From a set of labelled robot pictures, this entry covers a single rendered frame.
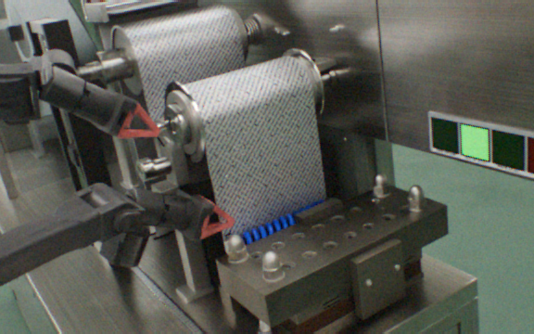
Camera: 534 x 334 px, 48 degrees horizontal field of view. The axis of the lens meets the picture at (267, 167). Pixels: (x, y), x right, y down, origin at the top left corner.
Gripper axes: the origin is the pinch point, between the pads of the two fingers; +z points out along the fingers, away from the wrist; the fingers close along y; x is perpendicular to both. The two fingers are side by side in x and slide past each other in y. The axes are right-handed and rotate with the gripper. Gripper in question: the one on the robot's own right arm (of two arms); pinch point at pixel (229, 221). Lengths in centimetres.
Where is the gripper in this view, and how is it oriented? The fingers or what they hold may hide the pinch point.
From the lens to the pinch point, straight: 109.2
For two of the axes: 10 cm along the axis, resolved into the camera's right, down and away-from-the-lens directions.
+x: 2.8, -9.6, -0.8
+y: 5.4, 2.2, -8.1
